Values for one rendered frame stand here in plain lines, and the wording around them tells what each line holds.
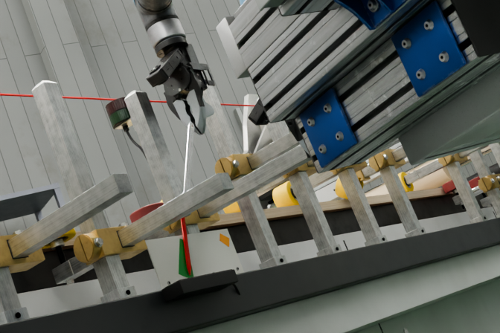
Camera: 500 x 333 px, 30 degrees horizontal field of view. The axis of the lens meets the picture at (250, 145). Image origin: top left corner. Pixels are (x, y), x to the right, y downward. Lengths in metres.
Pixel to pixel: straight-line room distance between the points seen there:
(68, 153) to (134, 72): 5.90
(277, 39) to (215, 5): 7.00
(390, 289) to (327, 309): 0.33
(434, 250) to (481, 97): 1.50
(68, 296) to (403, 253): 0.99
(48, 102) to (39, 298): 0.38
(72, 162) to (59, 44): 5.67
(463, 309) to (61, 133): 1.91
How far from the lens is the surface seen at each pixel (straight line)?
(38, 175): 6.95
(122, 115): 1.95
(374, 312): 2.35
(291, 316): 2.05
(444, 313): 3.16
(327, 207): 2.75
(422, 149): 1.31
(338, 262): 2.22
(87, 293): 1.92
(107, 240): 1.67
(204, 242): 1.87
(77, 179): 1.70
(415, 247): 2.59
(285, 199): 2.63
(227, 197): 1.85
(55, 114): 1.74
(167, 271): 1.75
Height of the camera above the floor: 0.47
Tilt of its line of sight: 14 degrees up
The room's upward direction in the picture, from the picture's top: 22 degrees counter-clockwise
